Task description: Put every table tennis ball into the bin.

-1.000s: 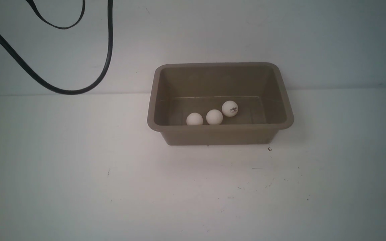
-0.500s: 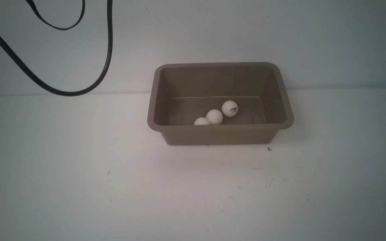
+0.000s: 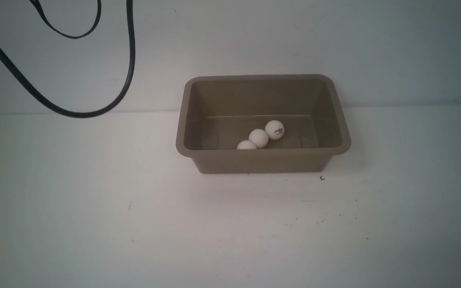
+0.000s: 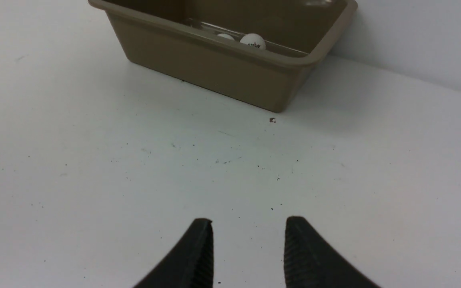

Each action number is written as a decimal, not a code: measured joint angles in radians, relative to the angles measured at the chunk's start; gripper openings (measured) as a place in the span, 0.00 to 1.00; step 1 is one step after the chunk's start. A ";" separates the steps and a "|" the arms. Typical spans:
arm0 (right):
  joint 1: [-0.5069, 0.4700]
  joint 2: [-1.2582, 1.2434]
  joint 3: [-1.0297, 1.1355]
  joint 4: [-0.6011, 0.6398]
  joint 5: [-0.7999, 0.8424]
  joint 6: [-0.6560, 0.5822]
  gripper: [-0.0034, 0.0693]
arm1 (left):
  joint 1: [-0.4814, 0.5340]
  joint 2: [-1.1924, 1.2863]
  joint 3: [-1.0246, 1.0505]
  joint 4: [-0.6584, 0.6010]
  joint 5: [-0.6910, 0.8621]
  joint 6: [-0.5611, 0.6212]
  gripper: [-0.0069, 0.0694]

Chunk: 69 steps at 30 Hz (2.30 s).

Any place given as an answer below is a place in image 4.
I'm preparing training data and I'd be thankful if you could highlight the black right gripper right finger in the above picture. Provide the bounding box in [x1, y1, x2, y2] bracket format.
[283, 216, 378, 288]

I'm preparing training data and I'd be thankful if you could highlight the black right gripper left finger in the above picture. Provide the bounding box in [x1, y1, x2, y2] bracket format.
[135, 218, 214, 288]

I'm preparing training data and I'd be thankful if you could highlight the white table-tennis ball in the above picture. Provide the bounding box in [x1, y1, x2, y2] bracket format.
[239, 33, 267, 50]
[217, 33, 235, 41]

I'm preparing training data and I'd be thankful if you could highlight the tan plastic bin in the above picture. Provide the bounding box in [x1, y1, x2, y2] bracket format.
[88, 0, 357, 113]

